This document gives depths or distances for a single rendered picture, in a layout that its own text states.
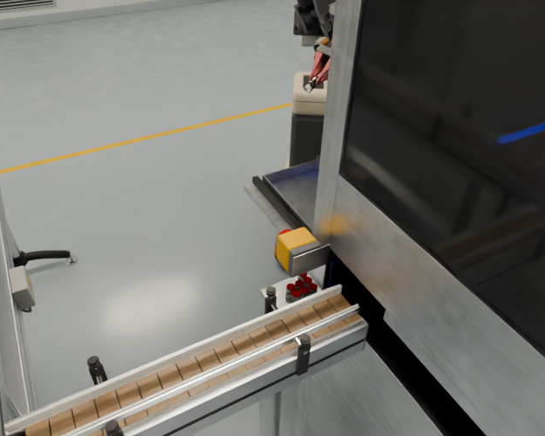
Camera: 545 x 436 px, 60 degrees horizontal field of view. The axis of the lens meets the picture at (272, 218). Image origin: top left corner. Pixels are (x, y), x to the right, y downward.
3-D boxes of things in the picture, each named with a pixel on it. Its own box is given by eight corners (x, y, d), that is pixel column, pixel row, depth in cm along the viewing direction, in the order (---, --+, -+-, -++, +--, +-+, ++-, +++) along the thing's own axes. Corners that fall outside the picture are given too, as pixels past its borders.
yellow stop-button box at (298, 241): (318, 267, 107) (322, 244, 102) (291, 278, 104) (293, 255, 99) (301, 247, 112) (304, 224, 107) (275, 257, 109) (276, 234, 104)
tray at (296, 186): (400, 224, 131) (403, 214, 129) (322, 253, 121) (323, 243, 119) (333, 163, 154) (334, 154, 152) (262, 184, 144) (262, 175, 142)
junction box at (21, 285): (35, 305, 160) (28, 287, 154) (20, 310, 158) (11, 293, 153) (31, 282, 168) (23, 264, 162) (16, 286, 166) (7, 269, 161)
